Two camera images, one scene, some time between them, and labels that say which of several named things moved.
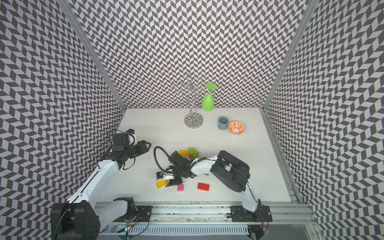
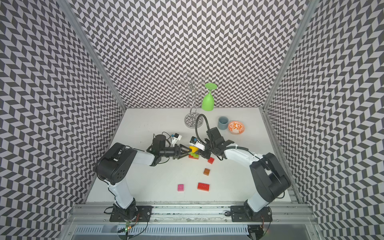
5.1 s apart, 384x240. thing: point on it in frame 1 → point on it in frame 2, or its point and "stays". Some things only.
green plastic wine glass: (208, 100) stays
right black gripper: (174, 182) → (203, 154)
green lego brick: (195, 154) stays
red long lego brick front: (203, 186) stays
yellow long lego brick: (160, 184) → (193, 149)
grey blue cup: (222, 123) stays
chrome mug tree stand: (192, 88) stays
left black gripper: (143, 147) → (178, 151)
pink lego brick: (181, 187) stays
